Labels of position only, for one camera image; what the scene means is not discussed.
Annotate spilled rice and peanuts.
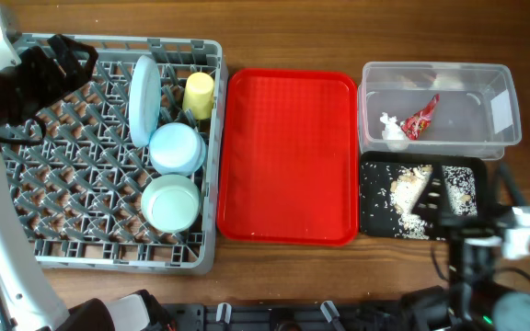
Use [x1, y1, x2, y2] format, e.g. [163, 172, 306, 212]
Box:
[363, 164, 478, 241]

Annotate black aluminium base frame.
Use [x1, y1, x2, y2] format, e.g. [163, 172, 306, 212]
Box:
[154, 301, 413, 331]

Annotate red plastic tray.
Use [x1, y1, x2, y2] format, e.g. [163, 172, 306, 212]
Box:
[217, 68, 359, 246]

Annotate yellow plastic cup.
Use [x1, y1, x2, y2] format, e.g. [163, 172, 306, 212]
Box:
[182, 73, 215, 120]

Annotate light blue plate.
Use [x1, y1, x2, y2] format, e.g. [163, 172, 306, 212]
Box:
[128, 55, 161, 147]

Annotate red snack wrapper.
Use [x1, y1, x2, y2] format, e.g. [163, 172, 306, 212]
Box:
[400, 94, 440, 141]

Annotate green bowl with food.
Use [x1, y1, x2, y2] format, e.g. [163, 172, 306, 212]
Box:
[141, 174, 200, 234]

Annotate light blue bowl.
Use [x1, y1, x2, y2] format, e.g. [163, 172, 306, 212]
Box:
[149, 123, 207, 177]

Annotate black plastic tray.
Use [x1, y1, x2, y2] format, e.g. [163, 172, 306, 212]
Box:
[359, 152, 487, 240]

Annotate grey dishwasher rack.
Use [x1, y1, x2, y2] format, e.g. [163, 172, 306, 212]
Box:
[1, 35, 228, 275]

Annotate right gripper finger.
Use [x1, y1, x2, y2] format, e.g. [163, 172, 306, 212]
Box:
[490, 162, 527, 214]
[411, 164, 444, 219]

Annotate clear plastic bin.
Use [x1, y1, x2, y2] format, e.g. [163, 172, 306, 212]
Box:
[358, 62, 522, 160]

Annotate white tissue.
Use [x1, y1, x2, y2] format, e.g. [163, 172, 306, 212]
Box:
[380, 112, 409, 152]

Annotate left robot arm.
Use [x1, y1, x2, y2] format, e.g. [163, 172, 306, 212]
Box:
[0, 34, 176, 330]

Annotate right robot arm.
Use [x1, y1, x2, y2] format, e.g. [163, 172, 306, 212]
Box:
[398, 163, 530, 330]

